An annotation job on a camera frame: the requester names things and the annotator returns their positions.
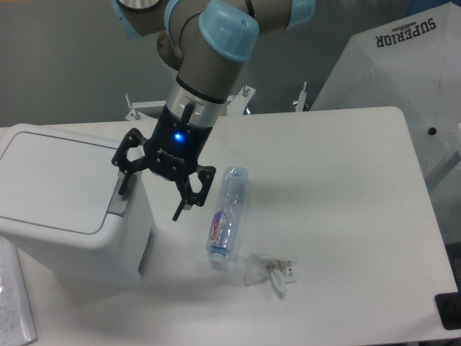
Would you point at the black device at table edge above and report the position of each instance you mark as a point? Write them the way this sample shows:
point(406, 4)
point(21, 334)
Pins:
point(448, 306)

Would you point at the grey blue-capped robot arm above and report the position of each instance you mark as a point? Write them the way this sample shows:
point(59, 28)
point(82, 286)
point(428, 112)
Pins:
point(216, 38)

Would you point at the crushed clear plastic bottle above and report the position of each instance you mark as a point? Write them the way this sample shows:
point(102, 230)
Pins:
point(223, 232)

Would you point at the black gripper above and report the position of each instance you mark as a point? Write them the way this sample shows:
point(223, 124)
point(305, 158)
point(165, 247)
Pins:
point(176, 151)

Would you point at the crumpled clear plastic wrapper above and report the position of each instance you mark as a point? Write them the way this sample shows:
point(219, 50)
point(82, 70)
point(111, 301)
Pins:
point(279, 271)

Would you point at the white push-lid trash can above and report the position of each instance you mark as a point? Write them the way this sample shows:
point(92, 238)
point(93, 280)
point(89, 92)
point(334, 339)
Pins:
point(60, 203)

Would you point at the white umbrella with lettering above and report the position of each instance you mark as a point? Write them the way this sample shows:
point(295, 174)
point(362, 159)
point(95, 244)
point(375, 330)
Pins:
point(412, 64)

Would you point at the metallic box at left edge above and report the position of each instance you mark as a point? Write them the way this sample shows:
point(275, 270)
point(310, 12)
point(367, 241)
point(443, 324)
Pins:
point(17, 323)

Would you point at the white metal base frame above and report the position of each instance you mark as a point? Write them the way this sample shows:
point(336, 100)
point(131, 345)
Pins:
point(236, 104)

